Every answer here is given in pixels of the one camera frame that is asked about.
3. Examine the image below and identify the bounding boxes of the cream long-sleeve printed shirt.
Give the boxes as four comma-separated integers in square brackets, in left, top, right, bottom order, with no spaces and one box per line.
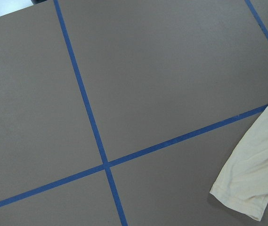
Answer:
[210,106,268,221]

